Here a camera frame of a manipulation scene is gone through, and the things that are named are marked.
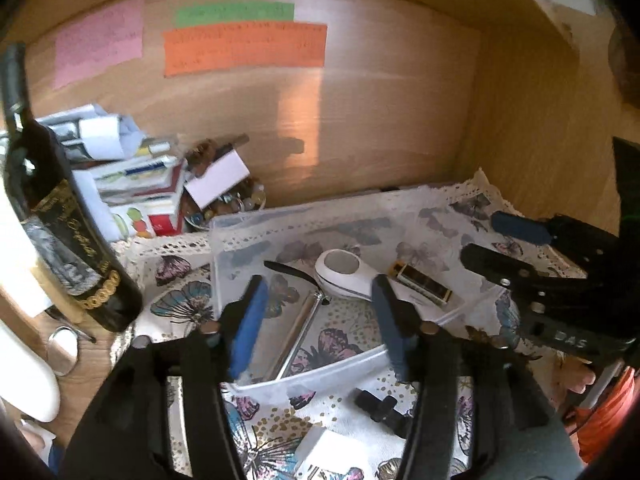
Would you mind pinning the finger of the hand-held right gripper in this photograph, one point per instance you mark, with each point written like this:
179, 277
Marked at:
517, 227
492, 265

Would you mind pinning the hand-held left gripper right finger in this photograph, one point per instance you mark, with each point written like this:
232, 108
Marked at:
391, 327

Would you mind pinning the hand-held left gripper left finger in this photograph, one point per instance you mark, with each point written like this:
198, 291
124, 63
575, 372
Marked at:
248, 322

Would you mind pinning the clear plastic container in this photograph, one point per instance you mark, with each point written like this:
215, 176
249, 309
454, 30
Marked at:
350, 332

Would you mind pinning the black and yellow small box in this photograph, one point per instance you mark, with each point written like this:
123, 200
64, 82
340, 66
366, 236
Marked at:
420, 282

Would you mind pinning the person's right forearm orange sleeve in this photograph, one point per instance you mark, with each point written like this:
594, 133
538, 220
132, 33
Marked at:
610, 410

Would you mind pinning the person's right hand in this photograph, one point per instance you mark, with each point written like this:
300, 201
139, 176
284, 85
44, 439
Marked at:
580, 377

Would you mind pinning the silver metal tube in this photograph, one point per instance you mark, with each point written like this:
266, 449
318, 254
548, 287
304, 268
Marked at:
300, 327

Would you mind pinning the butterfly print tablecloth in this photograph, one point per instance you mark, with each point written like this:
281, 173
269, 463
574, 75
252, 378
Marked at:
185, 300

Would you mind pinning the white handheld device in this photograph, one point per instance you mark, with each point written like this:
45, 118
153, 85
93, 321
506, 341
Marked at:
345, 272

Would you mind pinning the small black clip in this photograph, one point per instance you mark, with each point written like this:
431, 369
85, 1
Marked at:
377, 405

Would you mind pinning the bowl of small trinkets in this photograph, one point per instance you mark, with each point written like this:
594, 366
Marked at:
235, 205

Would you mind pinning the white charger adapter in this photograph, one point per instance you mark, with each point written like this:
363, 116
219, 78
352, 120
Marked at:
320, 452

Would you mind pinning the white card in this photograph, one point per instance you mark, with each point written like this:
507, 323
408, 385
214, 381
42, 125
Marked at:
217, 181

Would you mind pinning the thin metal tool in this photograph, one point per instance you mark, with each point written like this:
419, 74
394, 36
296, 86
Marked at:
80, 329

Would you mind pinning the metal spoon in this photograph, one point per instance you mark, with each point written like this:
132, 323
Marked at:
62, 352

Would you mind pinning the pile of papers and books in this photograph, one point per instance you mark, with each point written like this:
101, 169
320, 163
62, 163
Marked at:
130, 175

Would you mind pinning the dark wine bottle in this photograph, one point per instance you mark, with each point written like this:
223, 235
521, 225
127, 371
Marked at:
65, 220

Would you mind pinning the white rounded plastic object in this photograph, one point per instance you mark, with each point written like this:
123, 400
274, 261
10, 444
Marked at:
27, 375

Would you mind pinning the orange paper note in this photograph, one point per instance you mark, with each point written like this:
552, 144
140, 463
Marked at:
245, 49

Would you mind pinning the green paper note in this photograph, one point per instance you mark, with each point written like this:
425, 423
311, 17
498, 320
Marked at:
235, 14

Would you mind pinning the pink paper note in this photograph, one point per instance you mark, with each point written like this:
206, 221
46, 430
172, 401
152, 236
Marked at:
97, 40

